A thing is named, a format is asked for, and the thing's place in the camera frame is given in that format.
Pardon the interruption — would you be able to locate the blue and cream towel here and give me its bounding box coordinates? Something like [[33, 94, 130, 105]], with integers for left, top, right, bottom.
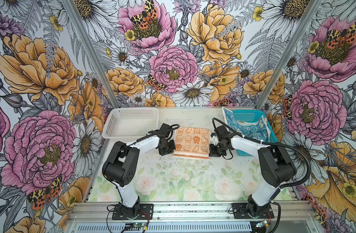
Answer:
[[221, 107, 272, 143]]

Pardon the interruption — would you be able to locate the white plastic basket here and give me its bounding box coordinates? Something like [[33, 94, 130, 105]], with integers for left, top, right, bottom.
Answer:
[[102, 107, 159, 141]]

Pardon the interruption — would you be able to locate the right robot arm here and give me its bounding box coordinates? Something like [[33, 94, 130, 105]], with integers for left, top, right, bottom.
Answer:
[[210, 125, 297, 218]]

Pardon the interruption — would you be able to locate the green circuit board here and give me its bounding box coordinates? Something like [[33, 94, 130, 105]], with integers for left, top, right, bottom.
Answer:
[[124, 222, 147, 230]]

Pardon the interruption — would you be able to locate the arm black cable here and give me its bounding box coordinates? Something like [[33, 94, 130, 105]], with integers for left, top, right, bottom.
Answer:
[[107, 124, 181, 210], [212, 117, 312, 233]]

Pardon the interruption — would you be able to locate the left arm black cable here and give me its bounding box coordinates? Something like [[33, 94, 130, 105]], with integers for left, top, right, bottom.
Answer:
[[107, 124, 181, 210]]

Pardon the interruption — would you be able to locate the aluminium corner post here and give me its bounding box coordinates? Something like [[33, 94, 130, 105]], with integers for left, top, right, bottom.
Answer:
[[255, 0, 323, 110], [63, 1, 121, 108]]

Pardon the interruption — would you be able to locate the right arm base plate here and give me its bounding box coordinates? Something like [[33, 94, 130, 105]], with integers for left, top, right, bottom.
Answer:
[[231, 203, 275, 219]]

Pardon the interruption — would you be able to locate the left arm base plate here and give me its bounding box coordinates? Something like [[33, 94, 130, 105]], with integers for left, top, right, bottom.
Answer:
[[111, 203, 154, 220]]

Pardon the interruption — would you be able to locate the left aluminium corner post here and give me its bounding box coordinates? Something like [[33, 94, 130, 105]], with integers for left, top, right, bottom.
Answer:
[[63, 1, 121, 108]]

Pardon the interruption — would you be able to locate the aluminium front rail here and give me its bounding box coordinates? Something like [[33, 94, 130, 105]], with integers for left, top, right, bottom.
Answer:
[[66, 201, 324, 233]]

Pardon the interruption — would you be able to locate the right aluminium corner post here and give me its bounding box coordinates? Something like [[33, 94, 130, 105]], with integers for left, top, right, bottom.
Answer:
[[255, 0, 323, 110]]

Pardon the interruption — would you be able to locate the teal plastic basket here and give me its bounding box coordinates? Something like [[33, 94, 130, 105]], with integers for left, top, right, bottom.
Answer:
[[231, 109, 279, 156]]

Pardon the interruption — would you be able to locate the orange patterned towel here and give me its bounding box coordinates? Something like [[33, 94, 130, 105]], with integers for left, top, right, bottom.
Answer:
[[173, 126, 211, 160]]

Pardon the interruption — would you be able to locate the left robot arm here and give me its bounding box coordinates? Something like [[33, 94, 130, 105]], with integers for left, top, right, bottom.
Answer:
[[102, 123, 180, 220]]

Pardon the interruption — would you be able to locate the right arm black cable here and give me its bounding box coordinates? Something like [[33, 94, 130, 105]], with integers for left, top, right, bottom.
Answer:
[[212, 117, 312, 233]]

